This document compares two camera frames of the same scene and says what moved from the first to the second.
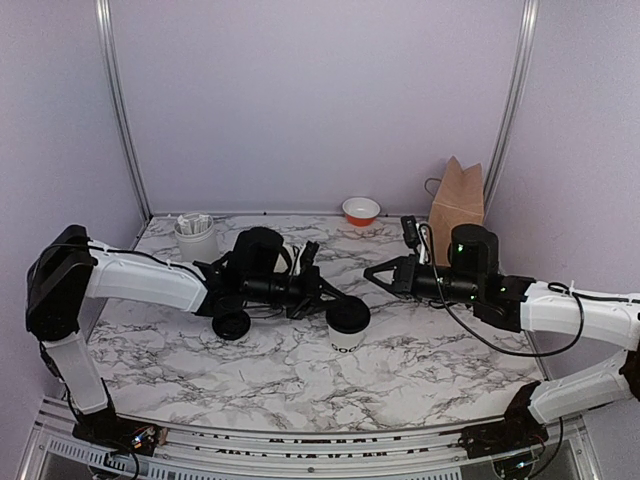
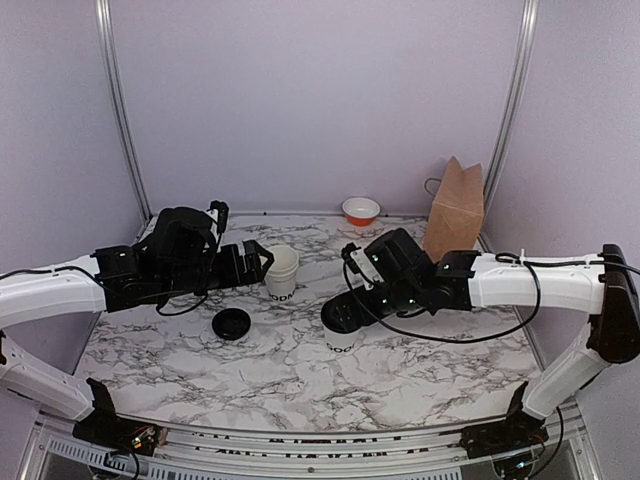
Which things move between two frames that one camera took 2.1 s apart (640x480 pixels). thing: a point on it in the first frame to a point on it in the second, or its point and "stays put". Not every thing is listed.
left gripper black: (311, 292) to (254, 274)
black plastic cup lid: (348, 314) stays put
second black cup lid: (231, 325) stays put
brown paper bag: (458, 200) stays put
